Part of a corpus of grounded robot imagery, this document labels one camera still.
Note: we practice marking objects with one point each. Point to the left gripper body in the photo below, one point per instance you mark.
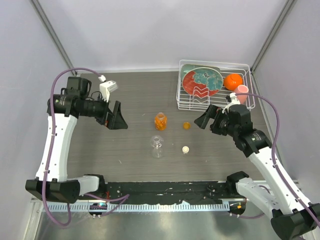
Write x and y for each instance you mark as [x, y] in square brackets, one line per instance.
[105, 118]

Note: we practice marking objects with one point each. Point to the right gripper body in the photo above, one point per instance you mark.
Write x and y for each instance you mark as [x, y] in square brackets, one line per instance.
[220, 125]

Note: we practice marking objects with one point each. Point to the white bottle cap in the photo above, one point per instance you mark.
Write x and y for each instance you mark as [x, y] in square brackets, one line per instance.
[185, 149]

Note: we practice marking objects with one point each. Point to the clear bottle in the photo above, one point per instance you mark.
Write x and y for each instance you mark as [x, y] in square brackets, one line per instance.
[156, 142]

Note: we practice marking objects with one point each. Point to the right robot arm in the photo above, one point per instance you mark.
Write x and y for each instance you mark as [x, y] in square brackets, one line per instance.
[290, 212]

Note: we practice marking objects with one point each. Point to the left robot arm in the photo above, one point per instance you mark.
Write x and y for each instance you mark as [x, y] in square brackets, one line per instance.
[51, 181]

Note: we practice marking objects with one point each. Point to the orange bottle cap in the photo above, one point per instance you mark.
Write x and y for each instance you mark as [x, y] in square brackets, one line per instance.
[186, 125]

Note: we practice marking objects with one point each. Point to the orange filled bottle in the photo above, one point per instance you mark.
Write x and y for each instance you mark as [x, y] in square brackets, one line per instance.
[160, 121]

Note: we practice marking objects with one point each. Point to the red teal floral plate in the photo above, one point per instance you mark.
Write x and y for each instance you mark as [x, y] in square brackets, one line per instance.
[202, 82]

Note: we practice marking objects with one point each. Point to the pink cup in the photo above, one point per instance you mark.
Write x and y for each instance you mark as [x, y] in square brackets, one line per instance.
[241, 93]

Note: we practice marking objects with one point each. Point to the orange bowl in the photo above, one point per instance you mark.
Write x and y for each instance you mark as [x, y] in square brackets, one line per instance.
[232, 81]

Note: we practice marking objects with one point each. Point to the teal square plate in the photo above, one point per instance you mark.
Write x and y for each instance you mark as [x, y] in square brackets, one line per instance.
[189, 67]

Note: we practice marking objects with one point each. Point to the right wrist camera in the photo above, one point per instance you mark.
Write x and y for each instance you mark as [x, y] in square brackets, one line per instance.
[232, 100]

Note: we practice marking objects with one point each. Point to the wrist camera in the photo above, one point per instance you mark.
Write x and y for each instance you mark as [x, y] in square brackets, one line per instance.
[232, 100]
[106, 88]

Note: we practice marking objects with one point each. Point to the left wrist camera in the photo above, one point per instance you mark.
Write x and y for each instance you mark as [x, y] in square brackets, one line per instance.
[106, 88]

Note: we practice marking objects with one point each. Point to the white wire dish rack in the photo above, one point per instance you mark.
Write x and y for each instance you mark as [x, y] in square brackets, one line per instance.
[194, 103]

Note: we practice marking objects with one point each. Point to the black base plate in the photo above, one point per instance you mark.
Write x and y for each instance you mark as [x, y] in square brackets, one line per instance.
[170, 192]

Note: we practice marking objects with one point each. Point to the white cable duct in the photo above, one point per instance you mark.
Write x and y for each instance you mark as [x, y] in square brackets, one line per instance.
[95, 207]

